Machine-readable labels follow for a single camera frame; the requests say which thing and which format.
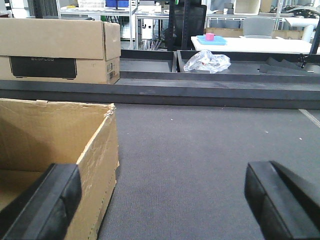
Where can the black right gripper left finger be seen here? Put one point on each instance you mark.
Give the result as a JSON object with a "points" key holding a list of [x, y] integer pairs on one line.
{"points": [[45, 210]]}

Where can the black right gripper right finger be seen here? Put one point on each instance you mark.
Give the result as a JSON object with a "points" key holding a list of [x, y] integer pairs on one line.
{"points": [[285, 205]]}

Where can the plain brown cardboard box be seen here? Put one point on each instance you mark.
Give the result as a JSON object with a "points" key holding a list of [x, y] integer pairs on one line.
{"points": [[37, 133]]}

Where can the EcoFlow cardboard box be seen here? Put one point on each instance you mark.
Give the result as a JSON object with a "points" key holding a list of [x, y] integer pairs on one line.
{"points": [[59, 50]]}

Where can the crumpled clear plastic bag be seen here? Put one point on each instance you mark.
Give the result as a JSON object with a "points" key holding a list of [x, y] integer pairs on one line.
{"points": [[205, 60]]}

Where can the white table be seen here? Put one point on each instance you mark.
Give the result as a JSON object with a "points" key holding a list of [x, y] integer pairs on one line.
{"points": [[256, 45]]}

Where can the blue tray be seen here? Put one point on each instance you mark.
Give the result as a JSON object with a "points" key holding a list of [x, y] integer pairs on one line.
{"points": [[217, 40]]}

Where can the grey office chair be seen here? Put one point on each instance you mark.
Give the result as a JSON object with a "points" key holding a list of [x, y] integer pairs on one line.
{"points": [[258, 27]]}

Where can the pink cup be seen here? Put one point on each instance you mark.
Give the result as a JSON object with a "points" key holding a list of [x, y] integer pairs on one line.
{"points": [[209, 36]]}

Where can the white metal shelving unit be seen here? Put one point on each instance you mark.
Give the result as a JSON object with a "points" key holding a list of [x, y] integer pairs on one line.
{"points": [[99, 8]]}

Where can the black low tray frame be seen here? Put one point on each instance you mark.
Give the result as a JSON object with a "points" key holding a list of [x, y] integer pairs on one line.
{"points": [[253, 80]]}

